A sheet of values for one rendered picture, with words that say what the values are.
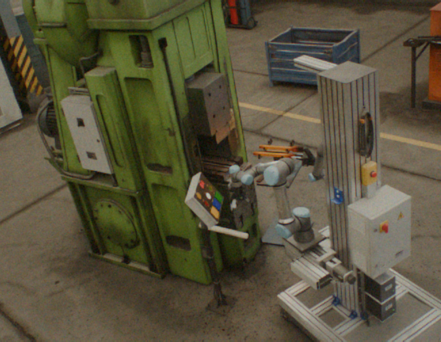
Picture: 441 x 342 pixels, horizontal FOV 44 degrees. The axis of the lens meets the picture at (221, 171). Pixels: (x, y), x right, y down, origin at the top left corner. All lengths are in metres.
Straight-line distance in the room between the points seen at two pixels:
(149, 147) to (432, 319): 2.44
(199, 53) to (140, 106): 0.61
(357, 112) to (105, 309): 2.86
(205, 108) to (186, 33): 0.56
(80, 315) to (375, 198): 2.78
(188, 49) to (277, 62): 4.31
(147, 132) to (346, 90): 1.79
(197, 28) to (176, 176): 1.14
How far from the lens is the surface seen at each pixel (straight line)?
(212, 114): 4.20
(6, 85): 9.18
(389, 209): 3.46
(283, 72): 8.39
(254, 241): 5.04
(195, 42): 4.22
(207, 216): 3.92
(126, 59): 4.07
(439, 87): 7.36
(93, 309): 5.06
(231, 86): 4.68
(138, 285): 5.13
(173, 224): 4.75
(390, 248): 3.64
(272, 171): 3.48
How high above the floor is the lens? 3.24
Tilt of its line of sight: 30 degrees down
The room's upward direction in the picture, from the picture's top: 11 degrees counter-clockwise
